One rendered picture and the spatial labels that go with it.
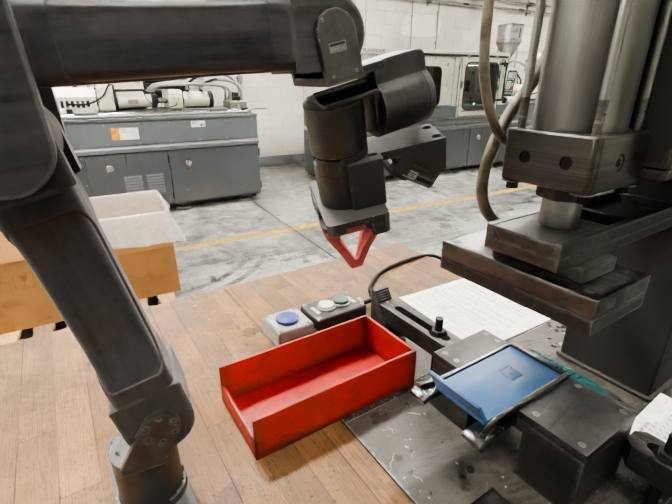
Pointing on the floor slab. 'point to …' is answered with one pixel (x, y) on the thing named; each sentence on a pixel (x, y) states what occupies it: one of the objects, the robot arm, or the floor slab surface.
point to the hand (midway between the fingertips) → (355, 260)
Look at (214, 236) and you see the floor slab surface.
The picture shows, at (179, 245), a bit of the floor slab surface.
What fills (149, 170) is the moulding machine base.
